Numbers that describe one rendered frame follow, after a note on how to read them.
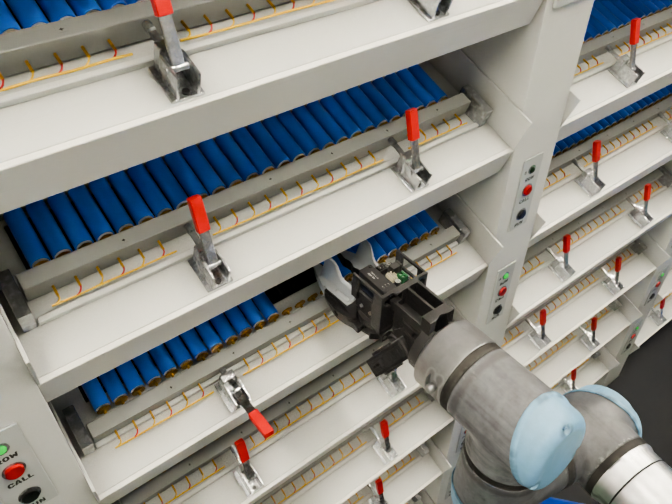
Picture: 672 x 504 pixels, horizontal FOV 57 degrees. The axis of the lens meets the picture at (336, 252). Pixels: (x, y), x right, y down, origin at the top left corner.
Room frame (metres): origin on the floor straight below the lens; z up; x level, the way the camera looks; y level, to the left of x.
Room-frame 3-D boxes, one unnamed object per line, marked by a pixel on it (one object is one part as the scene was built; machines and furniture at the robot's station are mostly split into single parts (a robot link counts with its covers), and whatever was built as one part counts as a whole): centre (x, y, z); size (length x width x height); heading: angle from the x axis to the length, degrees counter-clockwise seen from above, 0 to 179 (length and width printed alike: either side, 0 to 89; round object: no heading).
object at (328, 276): (0.57, 0.01, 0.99); 0.09 x 0.03 x 0.06; 45
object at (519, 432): (0.37, -0.18, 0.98); 0.12 x 0.09 x 0.10; 38
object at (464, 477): (0.37, -0.19, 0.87); 0.12 x 0.09 x 0.12; 119
